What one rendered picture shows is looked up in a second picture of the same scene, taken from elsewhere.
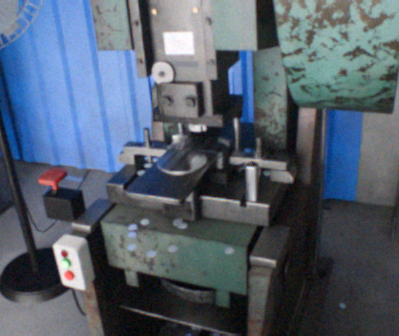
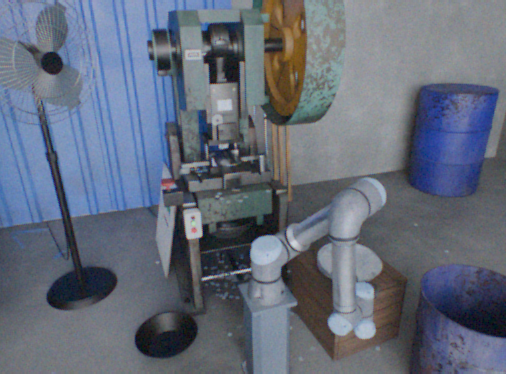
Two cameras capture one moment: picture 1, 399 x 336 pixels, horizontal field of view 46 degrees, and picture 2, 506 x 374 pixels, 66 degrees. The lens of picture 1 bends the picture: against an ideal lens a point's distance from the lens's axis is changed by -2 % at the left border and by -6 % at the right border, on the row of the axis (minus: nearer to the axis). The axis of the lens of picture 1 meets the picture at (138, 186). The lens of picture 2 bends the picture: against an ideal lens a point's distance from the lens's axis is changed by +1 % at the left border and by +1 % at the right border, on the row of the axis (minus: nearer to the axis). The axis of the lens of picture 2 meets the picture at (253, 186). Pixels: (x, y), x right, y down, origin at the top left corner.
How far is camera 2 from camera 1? 1.26 m
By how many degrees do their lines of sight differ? 43
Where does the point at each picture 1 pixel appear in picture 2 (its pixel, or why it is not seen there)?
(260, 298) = (284, 207)
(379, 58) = (328, 99)
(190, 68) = (229, 116)
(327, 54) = (313, 100)
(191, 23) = (231, 95)
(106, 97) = (62, 160)
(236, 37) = (256, 99)
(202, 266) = (251, 205)
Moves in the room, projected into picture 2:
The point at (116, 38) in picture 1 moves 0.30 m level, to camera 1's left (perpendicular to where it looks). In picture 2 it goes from (198, 104) to (144, 115)
